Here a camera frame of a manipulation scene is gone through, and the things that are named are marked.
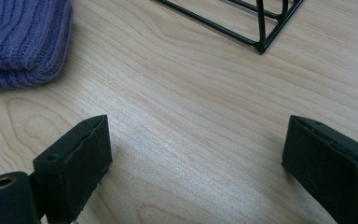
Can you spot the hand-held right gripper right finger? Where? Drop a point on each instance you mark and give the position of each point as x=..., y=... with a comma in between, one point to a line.
x=332, y=168

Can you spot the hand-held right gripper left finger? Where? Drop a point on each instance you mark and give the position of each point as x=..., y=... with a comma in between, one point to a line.
x=74, y=165

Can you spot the purple knitted cloth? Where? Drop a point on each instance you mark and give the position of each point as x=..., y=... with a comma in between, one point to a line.
x=21, y=40

